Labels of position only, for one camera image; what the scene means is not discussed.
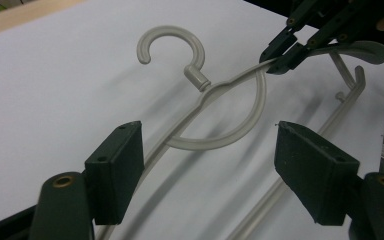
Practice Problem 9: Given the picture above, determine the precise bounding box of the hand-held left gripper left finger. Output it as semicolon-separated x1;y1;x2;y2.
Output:
84;120;146;226

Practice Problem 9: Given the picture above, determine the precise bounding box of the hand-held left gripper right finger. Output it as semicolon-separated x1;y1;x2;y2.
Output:
273;120;361;227

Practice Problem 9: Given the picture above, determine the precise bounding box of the white paper sheet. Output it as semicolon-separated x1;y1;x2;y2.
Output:
0;0;384;240

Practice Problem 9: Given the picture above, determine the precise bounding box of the grey plastic clothes hanger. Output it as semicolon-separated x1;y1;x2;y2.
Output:
94;25;384;240

